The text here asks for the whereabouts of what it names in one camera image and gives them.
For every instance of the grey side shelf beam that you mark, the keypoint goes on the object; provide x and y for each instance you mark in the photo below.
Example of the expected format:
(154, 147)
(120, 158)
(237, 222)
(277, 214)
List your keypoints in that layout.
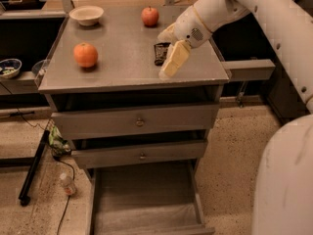
(249, 70)

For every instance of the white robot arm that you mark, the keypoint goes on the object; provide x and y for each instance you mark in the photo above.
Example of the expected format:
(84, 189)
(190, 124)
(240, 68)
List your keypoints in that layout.
(283, 198)

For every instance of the clear plastic bottle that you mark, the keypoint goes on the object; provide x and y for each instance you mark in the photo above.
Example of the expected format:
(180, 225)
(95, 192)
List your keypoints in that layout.
(67, 184)

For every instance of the green snack bag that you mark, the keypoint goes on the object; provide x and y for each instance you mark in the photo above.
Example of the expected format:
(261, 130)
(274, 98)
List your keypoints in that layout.
(59, 145)

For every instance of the clear plastic cup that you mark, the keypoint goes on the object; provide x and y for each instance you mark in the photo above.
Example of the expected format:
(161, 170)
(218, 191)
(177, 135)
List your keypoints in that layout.
(40, 67)

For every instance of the grey top drawer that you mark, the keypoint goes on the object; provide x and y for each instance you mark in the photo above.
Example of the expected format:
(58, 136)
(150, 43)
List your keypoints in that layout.
(135, 121)

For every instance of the red apple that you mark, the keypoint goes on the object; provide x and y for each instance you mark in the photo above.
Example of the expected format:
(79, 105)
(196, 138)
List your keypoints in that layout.
(149, 16)

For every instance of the grey drawer cabinet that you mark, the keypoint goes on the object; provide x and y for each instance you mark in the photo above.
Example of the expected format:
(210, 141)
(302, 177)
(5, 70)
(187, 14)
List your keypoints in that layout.
(125, 75)

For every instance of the dark snack bar packet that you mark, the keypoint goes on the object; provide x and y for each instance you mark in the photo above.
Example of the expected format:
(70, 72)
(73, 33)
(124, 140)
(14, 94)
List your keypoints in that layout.
(161, 53)

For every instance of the orange fruit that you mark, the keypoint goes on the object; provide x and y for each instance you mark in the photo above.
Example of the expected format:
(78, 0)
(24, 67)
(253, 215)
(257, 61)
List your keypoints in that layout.
(85, 54)

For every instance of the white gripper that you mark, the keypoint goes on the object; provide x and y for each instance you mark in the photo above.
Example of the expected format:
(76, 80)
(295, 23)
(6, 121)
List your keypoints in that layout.
(190, 29)

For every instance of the grey open bottom drawer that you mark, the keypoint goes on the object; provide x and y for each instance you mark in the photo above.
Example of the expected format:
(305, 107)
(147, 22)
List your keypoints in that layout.
(146, 199)

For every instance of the black metal leg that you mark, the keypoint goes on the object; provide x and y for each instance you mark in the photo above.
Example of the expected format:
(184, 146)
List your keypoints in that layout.
(23, 196)

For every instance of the beige bowl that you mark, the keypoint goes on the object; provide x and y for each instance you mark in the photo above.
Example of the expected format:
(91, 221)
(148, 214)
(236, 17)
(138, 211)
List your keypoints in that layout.
(86, 15)

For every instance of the grey middle drawer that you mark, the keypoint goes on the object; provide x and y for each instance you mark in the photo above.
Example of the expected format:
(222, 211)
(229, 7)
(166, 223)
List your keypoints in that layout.
(140, 154)

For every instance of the blue patterned bowl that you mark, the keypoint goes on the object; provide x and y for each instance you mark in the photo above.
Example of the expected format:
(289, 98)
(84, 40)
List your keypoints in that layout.
(10, 68)

